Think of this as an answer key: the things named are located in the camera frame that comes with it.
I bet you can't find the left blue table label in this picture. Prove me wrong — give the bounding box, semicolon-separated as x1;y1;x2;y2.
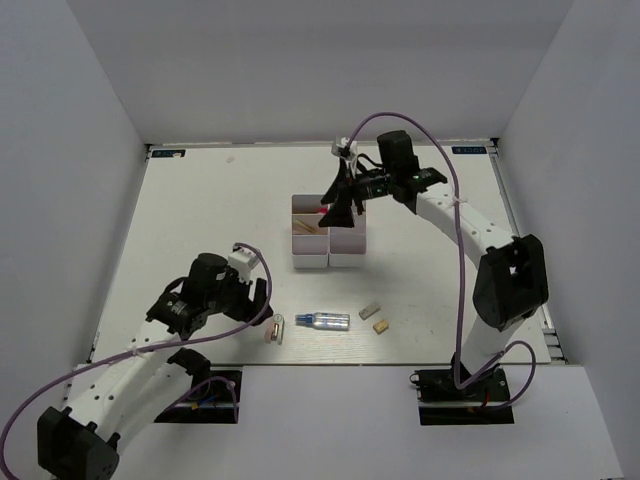
151;149;186;158

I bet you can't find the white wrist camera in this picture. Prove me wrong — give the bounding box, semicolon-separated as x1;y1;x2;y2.
331;136;358;161
227;245;259;285

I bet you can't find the yellow thin marker pen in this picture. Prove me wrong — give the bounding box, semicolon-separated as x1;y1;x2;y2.
292;218;318;234

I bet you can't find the pink white stapler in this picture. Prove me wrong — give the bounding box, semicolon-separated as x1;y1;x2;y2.
264;314;285;345

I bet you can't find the white compartment organizer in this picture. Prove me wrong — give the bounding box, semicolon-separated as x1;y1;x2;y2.
328;206;367;268
291;194;329;269

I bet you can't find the tan eraser block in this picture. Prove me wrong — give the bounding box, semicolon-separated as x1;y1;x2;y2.
372;319;389;335

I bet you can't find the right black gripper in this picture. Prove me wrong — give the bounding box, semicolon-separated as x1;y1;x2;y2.
319;158;396;228

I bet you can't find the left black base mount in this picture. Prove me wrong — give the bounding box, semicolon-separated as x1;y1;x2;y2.
154;369;243;425

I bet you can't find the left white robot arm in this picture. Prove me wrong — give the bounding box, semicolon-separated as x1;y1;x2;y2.
37;243;273;479

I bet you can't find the right blue table label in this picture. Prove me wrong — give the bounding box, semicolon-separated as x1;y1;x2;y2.
451;146;487;155

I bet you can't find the grey eraser block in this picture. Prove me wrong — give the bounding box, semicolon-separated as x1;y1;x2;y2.
358;302;381;320

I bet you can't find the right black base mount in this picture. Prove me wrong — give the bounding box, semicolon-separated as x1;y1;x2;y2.
409;368;515;426

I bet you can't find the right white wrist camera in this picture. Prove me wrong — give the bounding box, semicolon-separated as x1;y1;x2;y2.
331;136;358;161

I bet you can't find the right white compartment organizer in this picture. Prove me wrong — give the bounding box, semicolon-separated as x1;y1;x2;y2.
328;206;367;268

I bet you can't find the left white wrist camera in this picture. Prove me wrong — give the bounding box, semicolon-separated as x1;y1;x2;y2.
227;245;259;285

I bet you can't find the blue table label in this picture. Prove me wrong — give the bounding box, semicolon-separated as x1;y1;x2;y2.
451;146;487;155
151;149;186;158

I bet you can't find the left white compartment organizer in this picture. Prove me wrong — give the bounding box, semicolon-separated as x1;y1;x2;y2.
291;194;329;269

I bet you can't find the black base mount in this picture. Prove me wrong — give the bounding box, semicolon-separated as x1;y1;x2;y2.
409;368;515;426
154;369;243;425

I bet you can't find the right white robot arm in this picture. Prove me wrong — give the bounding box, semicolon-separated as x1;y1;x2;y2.
319;130;549;399

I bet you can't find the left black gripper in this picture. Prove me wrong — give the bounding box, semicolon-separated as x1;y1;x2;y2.
206;264;274;325

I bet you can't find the blue clear spray bottle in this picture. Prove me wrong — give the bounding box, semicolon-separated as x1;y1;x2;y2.
295;312;350;331

